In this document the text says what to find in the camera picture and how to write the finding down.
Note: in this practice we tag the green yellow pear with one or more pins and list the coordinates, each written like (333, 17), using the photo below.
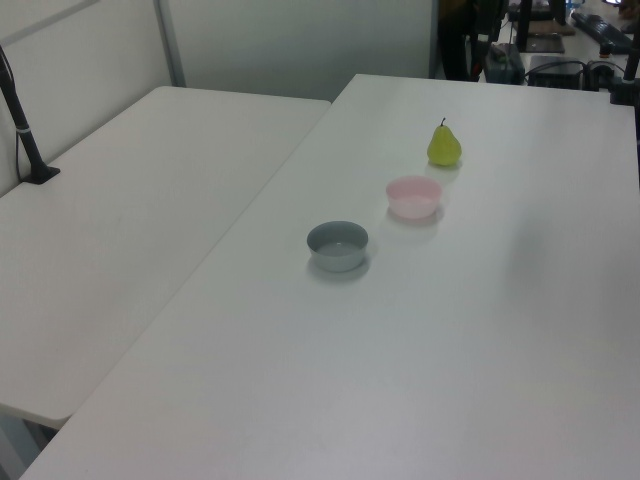
(444, 150)

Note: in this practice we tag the black desk stand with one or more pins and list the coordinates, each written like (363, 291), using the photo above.
(542, 42)

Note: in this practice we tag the black electronics box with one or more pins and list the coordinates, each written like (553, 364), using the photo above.
(555, 72)

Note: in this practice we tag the grey plastic bowl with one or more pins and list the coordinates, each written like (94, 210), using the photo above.
(337, 260)

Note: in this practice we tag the white side table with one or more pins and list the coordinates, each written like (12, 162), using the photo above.
(125, 225)

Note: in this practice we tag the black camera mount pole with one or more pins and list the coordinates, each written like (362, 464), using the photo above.
(22, 135)

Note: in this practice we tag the black clamp mount pole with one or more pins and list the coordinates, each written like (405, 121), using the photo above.
(625, 87)

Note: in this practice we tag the grey metal partition post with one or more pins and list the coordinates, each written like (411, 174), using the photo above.
(172, 50)

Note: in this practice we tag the pink plastic bowl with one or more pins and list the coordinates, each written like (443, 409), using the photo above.
(415, 206)

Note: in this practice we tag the black standing equipment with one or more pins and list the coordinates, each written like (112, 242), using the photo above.
(452, 45)

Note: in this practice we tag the grey green case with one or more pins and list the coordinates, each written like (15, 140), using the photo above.
(507, 62)

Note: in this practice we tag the black keyboard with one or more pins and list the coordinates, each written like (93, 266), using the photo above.
(602, 30)

